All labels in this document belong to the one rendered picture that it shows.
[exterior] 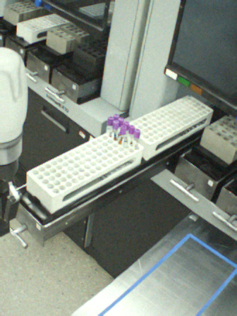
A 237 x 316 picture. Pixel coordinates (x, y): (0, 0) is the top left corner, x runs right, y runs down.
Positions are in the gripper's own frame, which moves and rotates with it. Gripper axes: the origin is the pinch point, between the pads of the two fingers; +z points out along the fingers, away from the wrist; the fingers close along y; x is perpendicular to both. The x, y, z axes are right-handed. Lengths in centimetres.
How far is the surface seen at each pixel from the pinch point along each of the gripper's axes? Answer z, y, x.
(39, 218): -1.2, -4.6, -7.1
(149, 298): -1.8, -34.9, -10.4
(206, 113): -6, -4, -68
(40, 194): -3.9, -0.9, -10.2
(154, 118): -6, 2, -52
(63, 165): -5.2, 2.5, -19.8
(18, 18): -6, 80, -59
